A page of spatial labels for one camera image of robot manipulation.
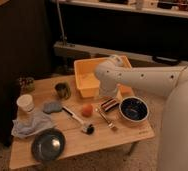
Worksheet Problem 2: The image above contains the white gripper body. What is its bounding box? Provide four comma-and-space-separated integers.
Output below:
99, 80, 119, 98

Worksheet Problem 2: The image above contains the blue grey sponge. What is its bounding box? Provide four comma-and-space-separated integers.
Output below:
43, 101, 62, 114

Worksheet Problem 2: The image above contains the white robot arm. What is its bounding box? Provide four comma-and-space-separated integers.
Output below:
94, 55, 188, 171

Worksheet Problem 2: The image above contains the purple bowl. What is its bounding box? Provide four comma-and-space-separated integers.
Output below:
119, 96, 149, 123

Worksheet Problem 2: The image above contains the striped block toy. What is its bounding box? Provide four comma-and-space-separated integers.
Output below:
100, 98, 119, 112

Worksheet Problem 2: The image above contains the yellow plastic bin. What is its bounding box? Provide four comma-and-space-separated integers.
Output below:
74, 56, 132, 98

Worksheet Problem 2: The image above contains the orange ball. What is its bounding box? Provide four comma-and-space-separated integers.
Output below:
81, 104, 93, 117

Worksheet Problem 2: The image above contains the metal fork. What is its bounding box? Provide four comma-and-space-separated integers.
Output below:
95, 108, 117, 130

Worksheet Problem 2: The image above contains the metal can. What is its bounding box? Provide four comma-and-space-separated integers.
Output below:
55, 82, 71, 100

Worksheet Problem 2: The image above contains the dish brush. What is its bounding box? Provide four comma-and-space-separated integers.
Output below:
62, 106, 95, 135

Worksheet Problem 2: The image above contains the small glass jar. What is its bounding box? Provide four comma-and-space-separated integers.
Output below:
19, 77, 35, 92

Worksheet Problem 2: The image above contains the dark metal plate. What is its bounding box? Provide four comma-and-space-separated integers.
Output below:
31, 128, 65, 163

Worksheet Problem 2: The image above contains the white paper cup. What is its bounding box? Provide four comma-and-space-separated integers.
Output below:
16, 94, 34, 112

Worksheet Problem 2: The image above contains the grey cloth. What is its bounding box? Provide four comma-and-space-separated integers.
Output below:
11, 111, 54, 139

